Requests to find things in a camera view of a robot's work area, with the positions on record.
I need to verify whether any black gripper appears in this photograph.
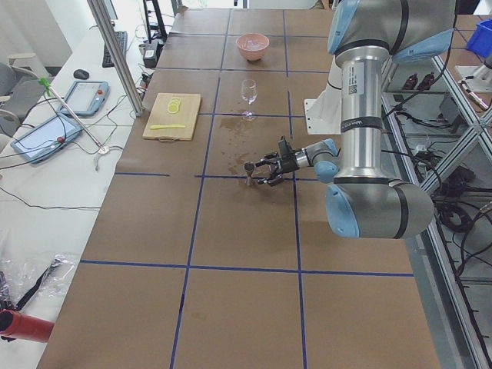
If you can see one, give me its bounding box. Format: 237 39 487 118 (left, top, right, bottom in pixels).
254 152 300 187

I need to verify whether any steel double jigger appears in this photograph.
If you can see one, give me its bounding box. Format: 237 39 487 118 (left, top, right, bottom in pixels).
244 162 255 186

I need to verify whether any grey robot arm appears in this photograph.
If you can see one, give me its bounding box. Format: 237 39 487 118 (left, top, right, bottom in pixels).
261 1 459 239

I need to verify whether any clear wine glass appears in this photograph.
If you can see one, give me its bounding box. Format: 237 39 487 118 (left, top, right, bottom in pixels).
241 79 258 121

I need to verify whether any pile of ice cubes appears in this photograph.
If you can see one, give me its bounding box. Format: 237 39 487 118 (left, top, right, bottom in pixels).
240 38 269 52

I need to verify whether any yellow plastic knife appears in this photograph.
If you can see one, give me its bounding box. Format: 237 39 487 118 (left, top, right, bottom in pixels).
149 124 187 130

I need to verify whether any bamboo cutting board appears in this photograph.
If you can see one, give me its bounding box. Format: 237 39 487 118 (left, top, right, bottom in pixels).
142 93 201 141

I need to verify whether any pink bowl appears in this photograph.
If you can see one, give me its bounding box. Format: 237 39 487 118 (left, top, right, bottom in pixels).
236 33 270 62

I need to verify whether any blue teach pendant far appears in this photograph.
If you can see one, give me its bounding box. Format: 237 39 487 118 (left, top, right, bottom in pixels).
64 81 109 117

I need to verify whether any blue teach pendant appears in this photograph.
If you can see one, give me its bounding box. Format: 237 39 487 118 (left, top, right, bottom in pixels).
64 81 109 117
10 114 82 164

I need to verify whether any black keyboard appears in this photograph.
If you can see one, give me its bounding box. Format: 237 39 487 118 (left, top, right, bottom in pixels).
101 30 128 69

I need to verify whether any black computer mouse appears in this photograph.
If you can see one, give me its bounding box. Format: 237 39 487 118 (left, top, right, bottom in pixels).
73 69 90 80

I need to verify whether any blue teach pendant near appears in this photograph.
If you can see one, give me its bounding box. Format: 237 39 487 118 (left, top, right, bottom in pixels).
10 114 82 164

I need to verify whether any metal rod green tip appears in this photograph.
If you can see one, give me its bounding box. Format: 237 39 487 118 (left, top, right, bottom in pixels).
38 78 110 155

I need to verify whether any blue storage bin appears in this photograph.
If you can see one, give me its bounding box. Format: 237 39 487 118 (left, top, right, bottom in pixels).
466 18 492 58

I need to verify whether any grey office chair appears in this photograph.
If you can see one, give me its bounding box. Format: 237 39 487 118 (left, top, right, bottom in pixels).
1 52 45 137

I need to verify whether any clear plastic bag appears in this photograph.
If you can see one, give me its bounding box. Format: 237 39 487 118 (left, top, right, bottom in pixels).
1 252 79 311

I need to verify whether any red thermos bottle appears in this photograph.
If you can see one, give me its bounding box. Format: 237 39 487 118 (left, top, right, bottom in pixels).
1 310 55 343

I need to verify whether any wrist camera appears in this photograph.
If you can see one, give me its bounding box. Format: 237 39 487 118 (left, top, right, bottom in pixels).
278 136 294 160

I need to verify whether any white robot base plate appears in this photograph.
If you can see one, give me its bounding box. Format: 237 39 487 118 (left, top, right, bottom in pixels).
304 99 341 135

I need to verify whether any aluminium frame post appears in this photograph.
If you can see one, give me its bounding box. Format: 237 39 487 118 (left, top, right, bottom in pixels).
87 0 144 117

